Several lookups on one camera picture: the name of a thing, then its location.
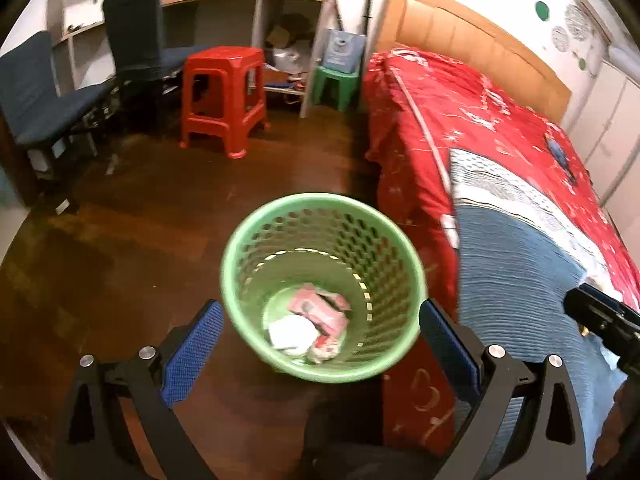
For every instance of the green round wall sticker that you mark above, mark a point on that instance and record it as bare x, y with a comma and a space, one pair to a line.
541, 9

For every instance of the crumpled white paper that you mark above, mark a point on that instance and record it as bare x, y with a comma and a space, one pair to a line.
292, 332

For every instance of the dark blue low chair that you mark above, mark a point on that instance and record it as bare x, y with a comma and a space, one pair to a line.
30, 85

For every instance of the wooden bed headboard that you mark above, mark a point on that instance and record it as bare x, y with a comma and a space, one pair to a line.
450, 25

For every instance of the person's right forearm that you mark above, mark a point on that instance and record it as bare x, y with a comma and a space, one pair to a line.
622, 430

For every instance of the black stick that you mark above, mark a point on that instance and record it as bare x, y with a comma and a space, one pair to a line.
368, 10

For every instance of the cardboard box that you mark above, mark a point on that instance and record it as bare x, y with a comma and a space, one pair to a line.
280, 36

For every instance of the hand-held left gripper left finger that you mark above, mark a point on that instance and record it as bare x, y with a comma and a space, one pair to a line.
195, 350

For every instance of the white plastic bag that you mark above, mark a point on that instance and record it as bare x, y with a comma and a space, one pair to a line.
292, 55

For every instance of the light blue box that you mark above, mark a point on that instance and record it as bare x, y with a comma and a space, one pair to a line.
342, 50

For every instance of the red printed quilt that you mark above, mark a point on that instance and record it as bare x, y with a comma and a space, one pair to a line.
415, 120

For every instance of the green plastic stool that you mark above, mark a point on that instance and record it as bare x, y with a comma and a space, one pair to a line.
335, 76

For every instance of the small blue cloth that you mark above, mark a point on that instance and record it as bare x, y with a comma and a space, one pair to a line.
557, 150

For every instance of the white air conditioner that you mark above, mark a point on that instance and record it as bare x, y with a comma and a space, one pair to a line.
592, 10

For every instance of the white desk shelf unit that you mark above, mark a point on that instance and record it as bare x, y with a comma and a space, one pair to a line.
225, 0

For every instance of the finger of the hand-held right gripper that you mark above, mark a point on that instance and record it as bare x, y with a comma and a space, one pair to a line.
595, 312

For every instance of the dark blue tall chair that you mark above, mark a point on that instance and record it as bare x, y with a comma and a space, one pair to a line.
132, 25

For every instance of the white wardrobe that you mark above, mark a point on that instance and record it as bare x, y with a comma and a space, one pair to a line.
610, 110

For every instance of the blue ribbed blanket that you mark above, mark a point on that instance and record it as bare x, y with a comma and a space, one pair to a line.
510, 270

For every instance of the crumpled red white wrapper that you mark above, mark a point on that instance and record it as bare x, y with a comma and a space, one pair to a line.
325, 347

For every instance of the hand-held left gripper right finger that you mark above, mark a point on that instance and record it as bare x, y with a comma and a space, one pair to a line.
447, 345

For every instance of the pink snack packet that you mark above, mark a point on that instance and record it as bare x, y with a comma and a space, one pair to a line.
320, 310

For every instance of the green perforated plastic waste basket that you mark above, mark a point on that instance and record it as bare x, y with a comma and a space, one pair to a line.
250, 260

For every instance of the red plastic stool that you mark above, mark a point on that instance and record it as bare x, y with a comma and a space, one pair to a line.
225, 60

